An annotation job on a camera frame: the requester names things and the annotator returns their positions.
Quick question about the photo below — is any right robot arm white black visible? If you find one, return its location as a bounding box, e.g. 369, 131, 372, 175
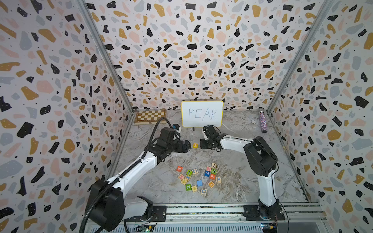
200, 125, 281, 220

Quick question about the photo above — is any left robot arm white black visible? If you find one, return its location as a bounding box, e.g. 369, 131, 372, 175
79, 124, 190, 233

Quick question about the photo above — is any wooden block orange Q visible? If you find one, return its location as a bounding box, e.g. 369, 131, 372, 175
208, 181, 215, 188

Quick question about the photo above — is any wooden block yellow pattern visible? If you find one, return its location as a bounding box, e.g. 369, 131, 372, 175
191, 185, 198, 192

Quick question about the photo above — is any wooden chessboard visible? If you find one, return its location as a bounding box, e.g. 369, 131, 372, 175
134, 110, 167, 125

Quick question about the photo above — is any pink speckled bottle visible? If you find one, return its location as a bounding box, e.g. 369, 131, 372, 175
258, 107, 268, 133

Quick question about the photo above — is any whiteboard with yellow frame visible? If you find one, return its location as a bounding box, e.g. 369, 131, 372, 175
181, 101, 224, 128

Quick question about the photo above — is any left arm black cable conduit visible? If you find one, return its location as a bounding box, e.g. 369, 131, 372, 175
79, 117, 173, 233

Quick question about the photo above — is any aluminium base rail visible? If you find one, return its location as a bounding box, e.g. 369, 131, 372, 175
113, 203, 332, 233

